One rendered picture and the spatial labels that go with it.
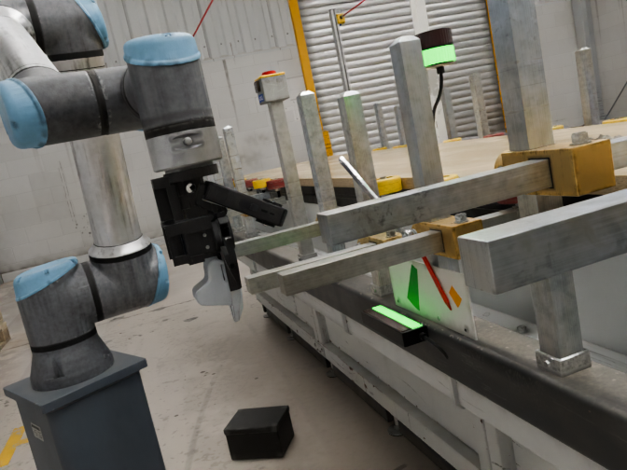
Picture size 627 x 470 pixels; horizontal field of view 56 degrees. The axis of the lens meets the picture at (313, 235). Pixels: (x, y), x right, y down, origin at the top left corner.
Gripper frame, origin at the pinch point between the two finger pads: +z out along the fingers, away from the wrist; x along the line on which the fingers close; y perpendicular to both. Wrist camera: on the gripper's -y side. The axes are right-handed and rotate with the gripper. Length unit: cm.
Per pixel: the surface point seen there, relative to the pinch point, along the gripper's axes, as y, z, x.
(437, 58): -37.3, -28.4, -1.4
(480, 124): -141, -12, -145
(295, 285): -8.0, -1.6, 1.5
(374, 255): -20.3, -2.6, 1.5
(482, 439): -54, 56, -36
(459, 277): -31.4, 3.2, 4.4
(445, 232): -31.4, -3.4, 2.7
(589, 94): -141, -16, -82
